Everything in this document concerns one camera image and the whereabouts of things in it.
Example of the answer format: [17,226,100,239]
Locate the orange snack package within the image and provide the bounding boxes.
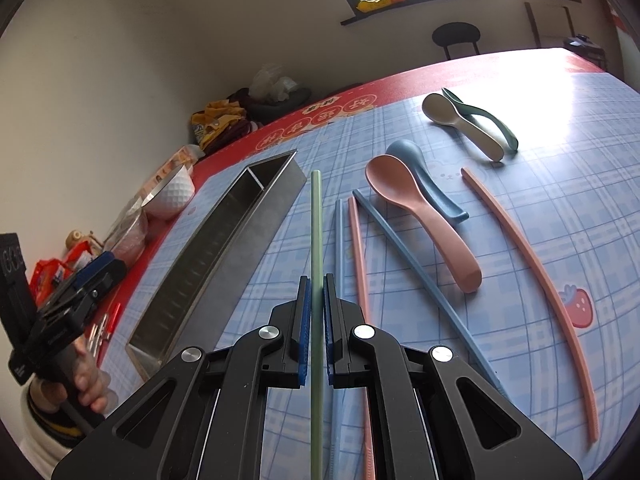
[145,144,199,196]

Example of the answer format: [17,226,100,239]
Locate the yellow and orange toy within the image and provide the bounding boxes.
[356,0,407,13]

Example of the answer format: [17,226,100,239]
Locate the pink chopstick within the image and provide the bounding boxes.
[460,167,599,445]
[347,196,376,480]

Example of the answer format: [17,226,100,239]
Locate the pink spoon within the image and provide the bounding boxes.
[365,155,482,294]

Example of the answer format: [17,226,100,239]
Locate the black round stool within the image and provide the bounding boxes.
[432,22,482,61]

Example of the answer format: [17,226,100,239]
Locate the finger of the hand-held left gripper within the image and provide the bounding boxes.
[70,252,113,288]
[75,260,127,311]

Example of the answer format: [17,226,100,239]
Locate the dark grey cloth item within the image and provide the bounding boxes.
[245,87,313,123]

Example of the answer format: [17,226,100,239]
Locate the white dimpled bowl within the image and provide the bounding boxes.
[141,162,196,221]

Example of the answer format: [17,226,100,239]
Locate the blue chopstick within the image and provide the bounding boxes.
[327,199,346,480]
[352,189,506,393]

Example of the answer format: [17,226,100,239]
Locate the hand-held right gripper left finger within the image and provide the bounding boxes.
[51,275,313,480]

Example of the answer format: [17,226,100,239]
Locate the green chopstick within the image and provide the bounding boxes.
[310,170,325,480]

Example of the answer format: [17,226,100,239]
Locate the green spoon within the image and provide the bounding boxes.
[442,87,519,153]

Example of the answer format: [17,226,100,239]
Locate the person's left forearm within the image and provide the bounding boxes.
[20,392,98,467]

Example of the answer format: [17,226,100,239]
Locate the person's left hand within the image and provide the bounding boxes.
[27,337,112,416]

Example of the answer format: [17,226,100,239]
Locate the crumpled clear plastic bag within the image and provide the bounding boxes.
[248,62,299,103]

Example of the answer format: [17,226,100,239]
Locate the dark window sill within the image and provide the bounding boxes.
[341,0,583,27]

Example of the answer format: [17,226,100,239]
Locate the yellow snack bags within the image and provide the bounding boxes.
[190,101,248,151]

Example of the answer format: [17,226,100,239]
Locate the small wooden figure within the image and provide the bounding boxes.
[66,230,99,252]

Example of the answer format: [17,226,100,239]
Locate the white and red packet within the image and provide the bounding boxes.
[64,240,102,272]

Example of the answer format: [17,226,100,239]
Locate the blue plaid table mat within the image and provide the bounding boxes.
[95,47,640,480]

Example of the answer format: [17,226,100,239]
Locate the red snack packet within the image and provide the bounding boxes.
[30,257,77,307]

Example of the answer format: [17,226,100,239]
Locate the black kitchen appliance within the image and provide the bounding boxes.
[563,34,609,72]

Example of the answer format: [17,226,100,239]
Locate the long metal utensil container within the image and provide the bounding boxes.
[125,149,307,381]

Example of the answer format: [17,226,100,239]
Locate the beige spoon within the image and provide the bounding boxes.
[421,93,504,162]

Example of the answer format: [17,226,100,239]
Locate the wooden chair frame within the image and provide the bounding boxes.
[524,2,574,49]

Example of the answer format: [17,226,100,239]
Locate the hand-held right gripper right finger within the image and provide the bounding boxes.
[324,273,583,480]

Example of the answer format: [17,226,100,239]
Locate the red and silver pen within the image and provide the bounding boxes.
[87,302,122,357]

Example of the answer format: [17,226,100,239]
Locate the blue spoon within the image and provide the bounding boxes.
[385,139,470,222]

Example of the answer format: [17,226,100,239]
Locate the clear bag with pink bowl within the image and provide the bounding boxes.
[102,197,151,267]

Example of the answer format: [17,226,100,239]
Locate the maroon clothes pile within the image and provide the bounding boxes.
[200,87,267,157]

